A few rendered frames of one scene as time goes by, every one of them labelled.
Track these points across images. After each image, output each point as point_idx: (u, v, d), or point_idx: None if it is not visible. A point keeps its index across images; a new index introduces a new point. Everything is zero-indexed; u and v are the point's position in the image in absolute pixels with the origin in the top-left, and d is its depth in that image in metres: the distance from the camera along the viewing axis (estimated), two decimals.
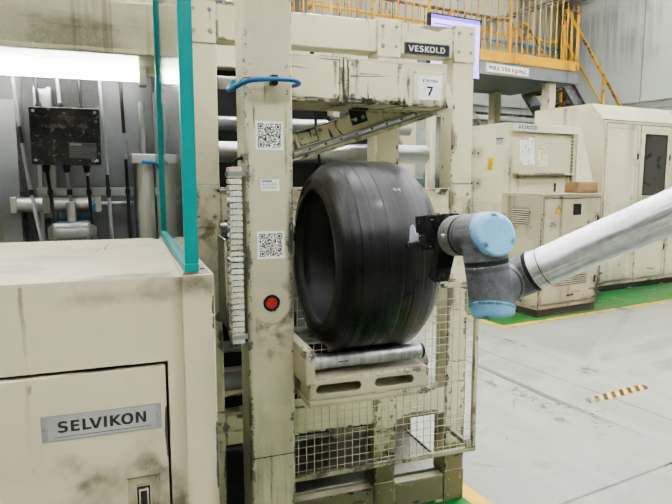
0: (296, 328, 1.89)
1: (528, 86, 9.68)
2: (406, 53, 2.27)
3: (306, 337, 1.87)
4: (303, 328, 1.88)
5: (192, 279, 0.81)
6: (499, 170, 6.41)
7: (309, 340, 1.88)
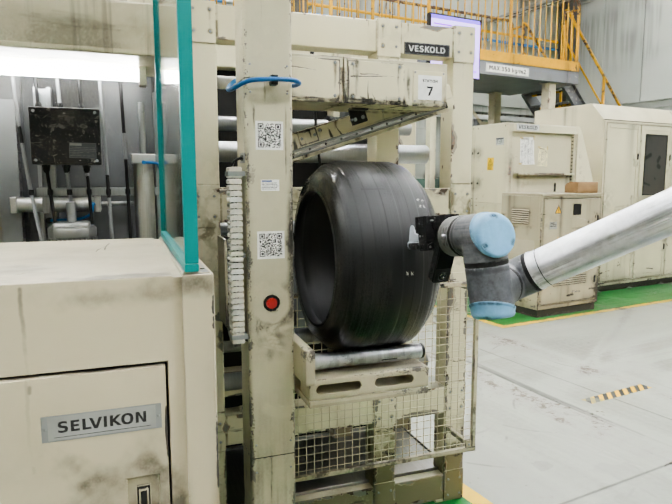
0: (299, 335, 1.86)
1: (528, 86, 9.68)
2: (406, 53, 2.27)
3: None
4: (304, 340, 1.87)
5: (192, 279, 0.81)
6: (499, 170, 6.41)
7: None
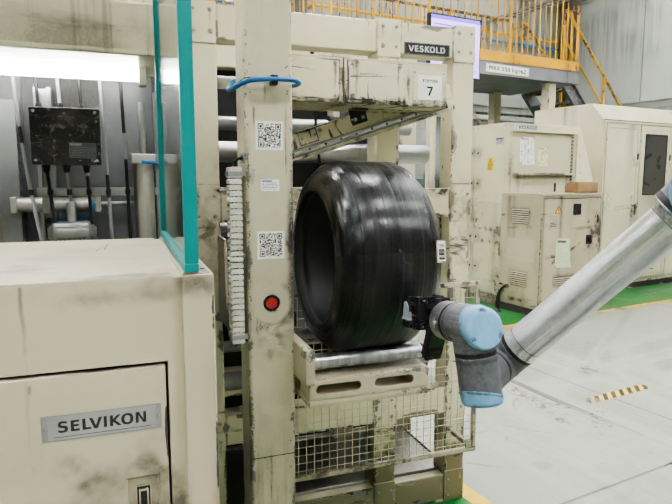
0: (297, 328, 1.88)
1: (528, 86, 9.68)
2: (406, 53, 2.27)
3: (306, 340, 1.88)
4: (304, 331, 1.87)
5: (192, 279, 0.81)
6: (499, 170, 6.41)
7: (308, 341, 1.89)
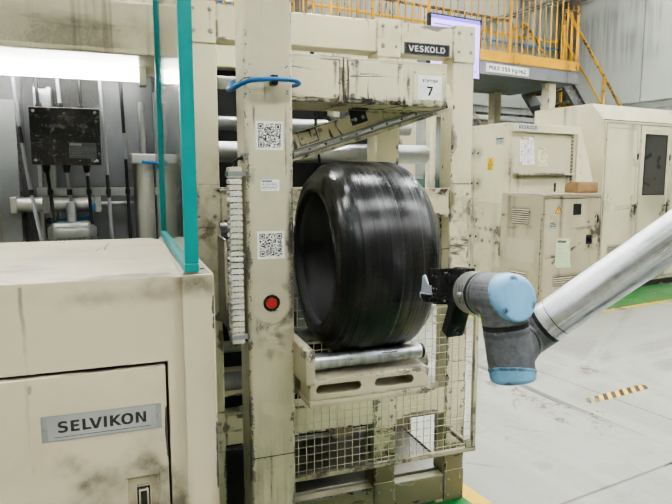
0: (298, 329, 1.87)
1: (528, 86, 9.68)
2: (406, 53, 2.27)
3: (305, 341, 1.88)
4: (304, 334, 1.87)
5: (192, 279, 0.81)
6: (499, 170, 6.41)
7: (307, 340, 1.90)
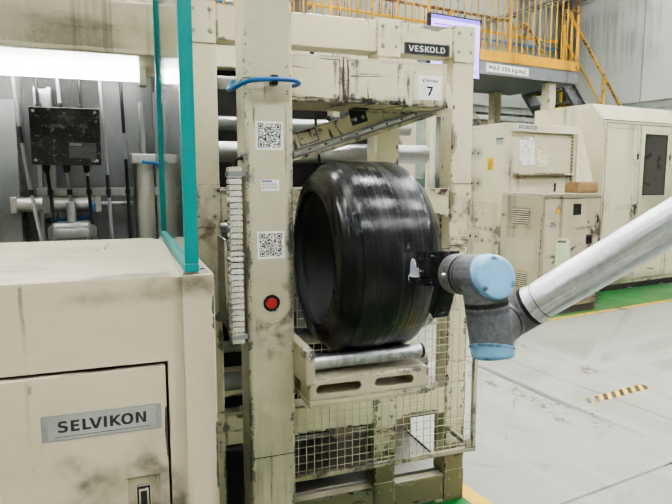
0: None
1: (528, 86, 9.68)
2: (406, 53, 2.27)
3: None
4: None
5: (192, 279, 0.81)
6: (499, 170, 6.41)
7: (307, 327, 1.90)
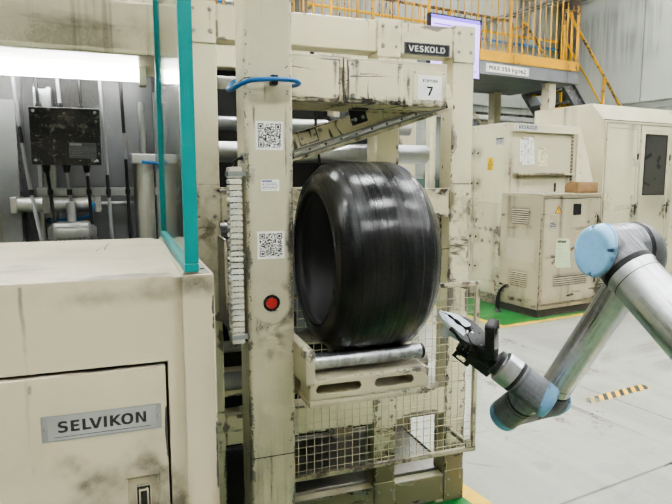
0: None
1: (528, 86, 9.68)
2: (406, 53, 2.27)
3: None
4: None
5: (192, 279, 0.81)
6: (499, 170, 6.41)
7: (306, 327, 1.90)
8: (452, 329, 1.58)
